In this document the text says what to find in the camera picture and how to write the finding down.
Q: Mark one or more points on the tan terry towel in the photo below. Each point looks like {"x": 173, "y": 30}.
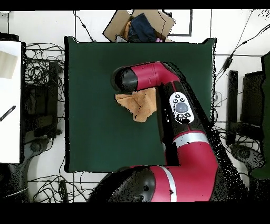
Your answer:
{"x": 141, "y": 103}

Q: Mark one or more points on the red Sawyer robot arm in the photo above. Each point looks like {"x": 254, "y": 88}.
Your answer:
{"x": 151, "y": 74}

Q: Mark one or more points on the small pink item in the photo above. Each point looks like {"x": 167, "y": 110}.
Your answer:
{"x": 159, "y": 40}

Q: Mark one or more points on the dark green table cloth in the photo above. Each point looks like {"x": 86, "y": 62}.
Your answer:
{"x": 95, "y": 63}

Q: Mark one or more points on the orange cloth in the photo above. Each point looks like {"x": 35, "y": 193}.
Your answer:
{"x": 127, "y": 28}

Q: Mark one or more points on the dark blue jeans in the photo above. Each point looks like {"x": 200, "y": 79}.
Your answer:
{"x": 141, "y": 27}

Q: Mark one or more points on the black stand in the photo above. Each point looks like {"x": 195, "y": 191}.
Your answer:
{"x": 233, "y": 95}
{"x": 52, "y": 84}

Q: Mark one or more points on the brown cardboard box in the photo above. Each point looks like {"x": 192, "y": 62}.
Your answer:
{"x": 114, "y": 27}

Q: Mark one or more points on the black stand base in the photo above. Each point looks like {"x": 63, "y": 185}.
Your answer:
{"x": 35, "y": 146}
{"x": 244, "y": 153}

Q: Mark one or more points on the black power strip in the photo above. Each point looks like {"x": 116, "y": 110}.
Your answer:
{"x": 63, "y": 190}

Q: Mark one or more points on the white desk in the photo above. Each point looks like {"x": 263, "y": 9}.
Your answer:
{"x": 10, "y": 126}

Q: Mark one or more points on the black striped tool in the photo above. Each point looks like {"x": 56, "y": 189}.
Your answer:
{"x": 8, "y": 112}

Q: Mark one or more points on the green draped cloth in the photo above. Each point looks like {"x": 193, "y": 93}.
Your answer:
{"x": 266, "y": 105}

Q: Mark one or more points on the beige box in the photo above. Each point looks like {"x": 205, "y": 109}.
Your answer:
{"x": 7, "y": 65}

